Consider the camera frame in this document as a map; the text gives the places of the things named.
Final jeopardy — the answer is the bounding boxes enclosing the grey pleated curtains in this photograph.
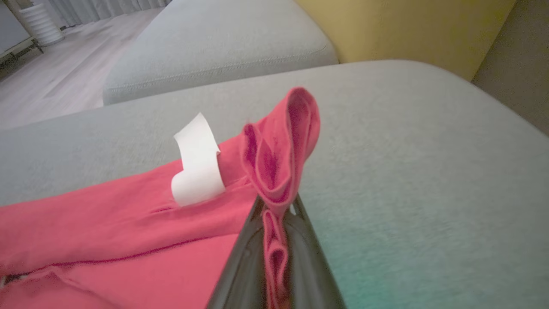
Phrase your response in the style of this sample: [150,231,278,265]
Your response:
[47,0,172,27]

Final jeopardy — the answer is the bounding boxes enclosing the yellow sofa with grey cushions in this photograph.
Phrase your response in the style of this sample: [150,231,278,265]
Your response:
[0,0,549,309]

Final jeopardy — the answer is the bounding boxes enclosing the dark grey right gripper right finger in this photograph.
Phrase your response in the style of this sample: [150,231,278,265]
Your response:
[284,193,347,309]

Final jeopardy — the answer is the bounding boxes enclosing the grey and green TV cabinet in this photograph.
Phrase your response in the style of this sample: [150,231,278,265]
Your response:
[0,0,44,65]

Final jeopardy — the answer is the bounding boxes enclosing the red shirt with striped cuffs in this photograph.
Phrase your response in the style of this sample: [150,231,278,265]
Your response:
[0,87,321,309]

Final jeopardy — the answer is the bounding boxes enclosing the white ribbed plant pot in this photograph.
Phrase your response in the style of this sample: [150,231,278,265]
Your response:
[19,2,65,47]

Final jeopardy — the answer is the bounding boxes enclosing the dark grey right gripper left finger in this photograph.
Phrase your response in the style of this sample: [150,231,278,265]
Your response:
[206,197,269,309]

